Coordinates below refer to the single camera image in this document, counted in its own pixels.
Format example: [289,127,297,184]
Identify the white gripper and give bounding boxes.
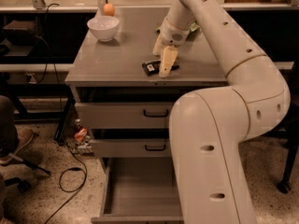
[152,19,189,78]

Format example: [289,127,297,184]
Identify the green chip bag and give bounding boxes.
[156,21,200,34]

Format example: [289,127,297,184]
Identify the black floor cable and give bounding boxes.
[43,140,89,224]

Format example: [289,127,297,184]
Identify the black office chair base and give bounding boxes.
[2,152,52,194]

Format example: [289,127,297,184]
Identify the dark box on shelf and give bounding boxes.
[3,20,36,46]

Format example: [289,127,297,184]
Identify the grey middle drawer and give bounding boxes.
[91,129,171,158]

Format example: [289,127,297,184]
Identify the grey top drawer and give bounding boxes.
[75,87,176,130]

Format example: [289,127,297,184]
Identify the orange fruit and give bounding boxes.
[103,4,115,16]

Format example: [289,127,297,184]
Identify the bottles in wire basket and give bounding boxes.
[74,119,91,149]

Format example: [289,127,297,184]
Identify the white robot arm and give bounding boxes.
[153,0,290,224]

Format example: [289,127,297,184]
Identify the person leg with shoe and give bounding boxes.
[0,95,36,166]

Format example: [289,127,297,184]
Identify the grey drawer cabinet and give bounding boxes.
[64,6,228,224]

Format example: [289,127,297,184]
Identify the grey drawer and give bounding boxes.
[75,87,176,130]
[91,157,184,224]
[91,129,171,158]

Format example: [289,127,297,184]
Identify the black chair on right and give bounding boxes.
[265,110,299,194]

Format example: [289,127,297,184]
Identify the grey bottom drawer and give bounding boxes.
[91,157,184,224]

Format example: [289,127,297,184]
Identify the white bowl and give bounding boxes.
[87,16,120,42]

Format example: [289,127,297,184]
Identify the black chocolate rxbar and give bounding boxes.
[142,60,179,77]

